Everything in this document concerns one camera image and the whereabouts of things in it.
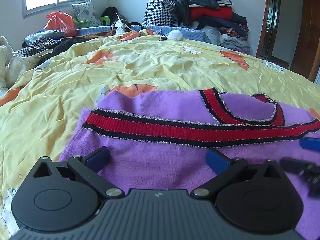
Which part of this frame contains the purple knit sweater red trim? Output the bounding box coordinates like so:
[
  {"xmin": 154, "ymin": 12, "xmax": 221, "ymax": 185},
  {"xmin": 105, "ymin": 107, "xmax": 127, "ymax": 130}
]
[{"xmin": 47, "ymin": 88, "xmax": 319, "ymax": 239}]

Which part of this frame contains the pile of folded clothes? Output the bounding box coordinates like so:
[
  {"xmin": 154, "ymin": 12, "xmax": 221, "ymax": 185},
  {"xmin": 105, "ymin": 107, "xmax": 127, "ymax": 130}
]
[{"xmin": 170, "ymin": 0, "xmax": 252, "ymax": 55}]

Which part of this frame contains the yellow carrot print quilt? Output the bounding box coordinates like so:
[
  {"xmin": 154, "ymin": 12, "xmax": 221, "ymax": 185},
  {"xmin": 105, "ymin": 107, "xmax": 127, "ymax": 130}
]
[{"xmin": 1, "ymin": 31, "xmax": 319, "ymax": 239}]

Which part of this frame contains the cream white bedding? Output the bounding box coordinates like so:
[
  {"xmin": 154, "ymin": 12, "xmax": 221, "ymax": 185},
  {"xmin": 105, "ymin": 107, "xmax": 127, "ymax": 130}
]
[{"xmin": 1, "ymin": 36, "xmax": 53, "ymax": 98}]

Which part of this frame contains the black white zigzag cloth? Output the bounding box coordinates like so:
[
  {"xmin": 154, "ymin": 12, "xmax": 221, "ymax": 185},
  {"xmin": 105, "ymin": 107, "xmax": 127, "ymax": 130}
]
[{"xmin": 16, "ymin": 37, "xmax": 61, "ymax": 57}]

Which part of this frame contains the blue quilted blanket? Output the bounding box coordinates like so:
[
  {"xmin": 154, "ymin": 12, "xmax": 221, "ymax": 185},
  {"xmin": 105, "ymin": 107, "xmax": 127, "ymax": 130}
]
[{"xmin": 76, "ymin": 25, "xmax": 211, "ymax": 44}]

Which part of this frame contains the white fluffy pompom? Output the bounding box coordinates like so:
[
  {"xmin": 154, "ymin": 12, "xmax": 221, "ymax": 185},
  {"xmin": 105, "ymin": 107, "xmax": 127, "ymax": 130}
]
[{"xmin": 167, "ymin": 30, "xmax": 184, "ymax": 41}]

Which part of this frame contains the green plastic stool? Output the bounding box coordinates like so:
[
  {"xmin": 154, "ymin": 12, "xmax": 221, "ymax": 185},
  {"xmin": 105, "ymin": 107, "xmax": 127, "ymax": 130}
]
[{"xmin": 72, "ymin": 15, "xmax": 110, "ymax": 29}]

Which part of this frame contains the orange plastic bag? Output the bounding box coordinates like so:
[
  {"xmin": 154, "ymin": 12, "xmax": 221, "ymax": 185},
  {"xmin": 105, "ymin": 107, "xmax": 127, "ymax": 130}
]
[{"xmin": 44, "ymin": 11, "xmax": 76, "ymax": 37}]

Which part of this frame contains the floral print pillow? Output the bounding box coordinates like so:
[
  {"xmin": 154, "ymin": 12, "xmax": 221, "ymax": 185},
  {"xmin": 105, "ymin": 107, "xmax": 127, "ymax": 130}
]
[{"xmin": 72, "ymin": 0, "xmax": 101, "ymax": 27}]

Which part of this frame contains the black white checkered bag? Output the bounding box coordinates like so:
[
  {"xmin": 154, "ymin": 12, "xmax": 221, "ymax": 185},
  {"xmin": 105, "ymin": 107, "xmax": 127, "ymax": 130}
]
[{"xmin": 142, "ymin": 0, "xmax": 179, "ymax": 27}]

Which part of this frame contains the brown wooden door frame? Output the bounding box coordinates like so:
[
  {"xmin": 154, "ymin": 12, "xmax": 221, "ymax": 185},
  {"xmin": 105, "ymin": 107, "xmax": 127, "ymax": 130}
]
[{"xmin": 256, "ymin": 0, "xmax": 319, "ymax": 82}]

